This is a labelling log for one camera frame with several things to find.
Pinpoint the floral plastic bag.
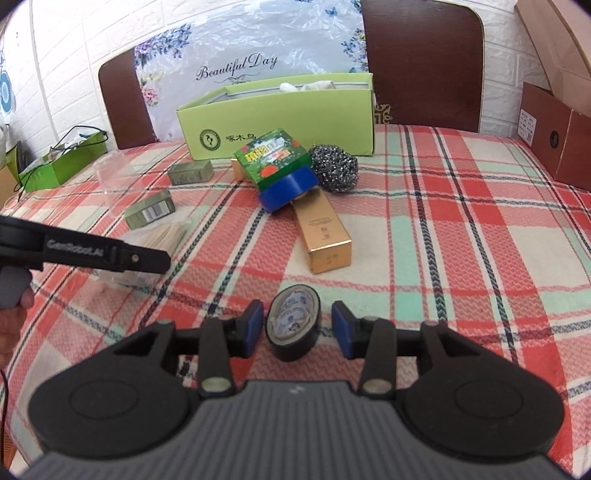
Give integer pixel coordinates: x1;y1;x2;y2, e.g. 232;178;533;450
133;1;369;141

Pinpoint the dark brown wooden headboard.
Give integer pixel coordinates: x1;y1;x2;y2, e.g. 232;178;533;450
98;1;484;149

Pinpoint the red plaid bed sheet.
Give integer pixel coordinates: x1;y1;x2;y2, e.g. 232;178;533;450
1;126;590;474

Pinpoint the person's left hand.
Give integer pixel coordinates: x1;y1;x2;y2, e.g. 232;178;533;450
0;288;35;370

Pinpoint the gold rectangular box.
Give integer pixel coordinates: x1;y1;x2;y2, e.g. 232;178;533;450
293;188;353;274

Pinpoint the brown cardboard shoe box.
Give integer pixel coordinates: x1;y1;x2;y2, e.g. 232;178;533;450
517;83;591;191

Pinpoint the clear plastic bag of sticks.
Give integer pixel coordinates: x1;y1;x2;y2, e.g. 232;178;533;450
92;220;192;287

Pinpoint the black cable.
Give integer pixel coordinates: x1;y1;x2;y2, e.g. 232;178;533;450
12;125;110;203

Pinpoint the tan paper box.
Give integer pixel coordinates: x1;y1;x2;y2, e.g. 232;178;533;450
230;158;250;182

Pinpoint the black tape roll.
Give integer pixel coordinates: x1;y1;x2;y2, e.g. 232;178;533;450
264;284;322;362

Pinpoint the olive box with barcode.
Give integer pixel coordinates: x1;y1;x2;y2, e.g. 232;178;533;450
124;189;176;230

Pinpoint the tan cardboard box lid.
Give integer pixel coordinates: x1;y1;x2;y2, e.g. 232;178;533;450
515;0;590;116

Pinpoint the olive green small box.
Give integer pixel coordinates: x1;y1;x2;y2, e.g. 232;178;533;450
167;160;214;186

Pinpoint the steel wool scrubber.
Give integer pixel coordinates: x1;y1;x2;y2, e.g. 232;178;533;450
310;145;359;193

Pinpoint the green snack packet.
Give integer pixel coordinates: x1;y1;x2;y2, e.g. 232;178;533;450
235;129;311;191

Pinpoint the blue tape roll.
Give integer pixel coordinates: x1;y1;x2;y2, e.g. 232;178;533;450
259;166;318;213

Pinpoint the large green storage box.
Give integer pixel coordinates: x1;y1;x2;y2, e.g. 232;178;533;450
176;73;375;160

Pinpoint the white cloth in box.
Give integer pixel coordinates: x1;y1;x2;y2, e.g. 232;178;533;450
280;80;335;93

